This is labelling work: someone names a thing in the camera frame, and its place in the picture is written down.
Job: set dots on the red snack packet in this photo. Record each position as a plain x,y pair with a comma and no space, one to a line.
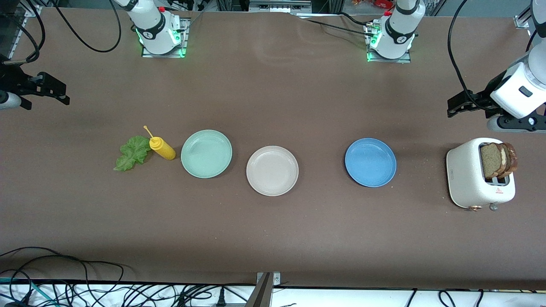
375,3

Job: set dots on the green lettuce leaf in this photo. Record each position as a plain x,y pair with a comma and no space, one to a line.
132,153

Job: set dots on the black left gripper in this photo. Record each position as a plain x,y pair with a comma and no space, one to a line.
480,101

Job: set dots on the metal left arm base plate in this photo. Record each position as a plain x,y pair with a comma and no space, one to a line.
390,61

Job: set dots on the yellow mustard squeeze bottle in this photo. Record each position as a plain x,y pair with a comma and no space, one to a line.
164,149

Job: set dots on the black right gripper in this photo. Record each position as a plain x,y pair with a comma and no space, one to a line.
13,81

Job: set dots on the aluminium profile post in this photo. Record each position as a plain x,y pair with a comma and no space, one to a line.
260,296

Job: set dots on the beige plate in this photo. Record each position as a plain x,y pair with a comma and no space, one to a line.
272,170

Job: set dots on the grey power strip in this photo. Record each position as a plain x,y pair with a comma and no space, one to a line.
279,6

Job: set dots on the brown bread slice dark crust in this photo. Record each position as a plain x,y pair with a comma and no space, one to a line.
513,157

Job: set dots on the mint green plate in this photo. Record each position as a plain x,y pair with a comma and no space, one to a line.
206,153

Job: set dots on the white two-slot toaster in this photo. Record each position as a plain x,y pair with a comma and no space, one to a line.
465,175

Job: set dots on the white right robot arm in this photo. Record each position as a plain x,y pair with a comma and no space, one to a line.
155,30

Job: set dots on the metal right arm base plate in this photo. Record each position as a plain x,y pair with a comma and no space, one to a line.
184,38

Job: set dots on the black power plug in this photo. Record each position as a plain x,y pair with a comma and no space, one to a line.
221,298

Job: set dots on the metal table bracket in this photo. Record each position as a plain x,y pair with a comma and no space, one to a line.
276,279

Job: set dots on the aluminium corner profile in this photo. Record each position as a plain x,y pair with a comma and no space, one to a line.
521,22
15,44

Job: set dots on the blue plate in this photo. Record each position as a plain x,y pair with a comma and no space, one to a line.
370,162

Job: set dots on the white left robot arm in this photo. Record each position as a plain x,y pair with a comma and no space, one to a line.
399,30

